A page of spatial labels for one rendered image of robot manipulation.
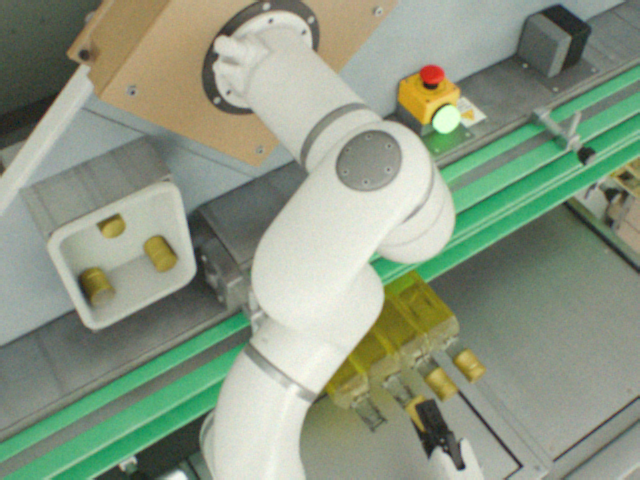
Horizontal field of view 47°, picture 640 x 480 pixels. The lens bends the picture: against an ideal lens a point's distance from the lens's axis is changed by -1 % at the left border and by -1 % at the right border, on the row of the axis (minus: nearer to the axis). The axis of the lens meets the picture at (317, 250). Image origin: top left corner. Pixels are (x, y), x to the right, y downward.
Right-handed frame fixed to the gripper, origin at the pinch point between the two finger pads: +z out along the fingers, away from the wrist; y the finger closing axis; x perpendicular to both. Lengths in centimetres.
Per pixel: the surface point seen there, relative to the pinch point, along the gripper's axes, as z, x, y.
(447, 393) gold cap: 2.8, -4.5, 0.2
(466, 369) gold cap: 5.6, -9.1, -0.2
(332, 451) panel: 4.7, 12.2, -14.2
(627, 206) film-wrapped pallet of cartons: 176, -258, -252
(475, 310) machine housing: 22.9, -22.9, -17.1
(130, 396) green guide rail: 16.1, 39.8, 1.9
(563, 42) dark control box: 46, -42, 23
